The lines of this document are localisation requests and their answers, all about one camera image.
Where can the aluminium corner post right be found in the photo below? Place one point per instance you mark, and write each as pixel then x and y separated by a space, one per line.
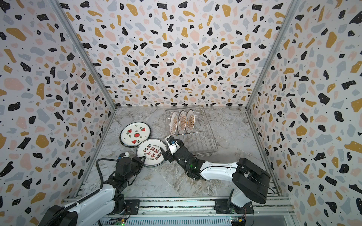
pixel 279 38

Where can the sunburst plate in rack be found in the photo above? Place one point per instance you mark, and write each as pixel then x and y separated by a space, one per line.
pixel 190 121

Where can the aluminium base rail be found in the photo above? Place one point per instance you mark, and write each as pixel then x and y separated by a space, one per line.
pixel 200 211

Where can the white plate red rim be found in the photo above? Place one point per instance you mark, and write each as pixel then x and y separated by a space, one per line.
pixel 182 122

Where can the patterned plate rack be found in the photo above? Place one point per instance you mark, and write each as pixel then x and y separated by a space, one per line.
pixel 151 150

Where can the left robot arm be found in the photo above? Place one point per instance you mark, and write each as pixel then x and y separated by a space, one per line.
pixel 107 199

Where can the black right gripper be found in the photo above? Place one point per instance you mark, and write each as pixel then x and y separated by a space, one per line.
pixel 175 152

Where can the orange sunburst plate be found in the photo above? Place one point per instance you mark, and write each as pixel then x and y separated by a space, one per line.
pixel 173 123

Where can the wire dish rack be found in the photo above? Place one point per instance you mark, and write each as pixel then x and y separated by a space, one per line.
pixel 200 141

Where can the aluminium corner post left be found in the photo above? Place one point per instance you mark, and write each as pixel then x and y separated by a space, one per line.
pixel 57 8

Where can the aluminium corner post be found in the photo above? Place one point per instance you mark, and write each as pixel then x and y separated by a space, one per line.
pixel 57 8
pixel 279 38

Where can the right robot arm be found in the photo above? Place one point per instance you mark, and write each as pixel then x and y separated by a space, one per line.
pixel 251 181

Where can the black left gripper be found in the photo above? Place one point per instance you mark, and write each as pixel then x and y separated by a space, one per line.
pixel 135 160

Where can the watermelon pattern plate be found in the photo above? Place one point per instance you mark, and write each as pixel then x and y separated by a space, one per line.
pixel 134 134

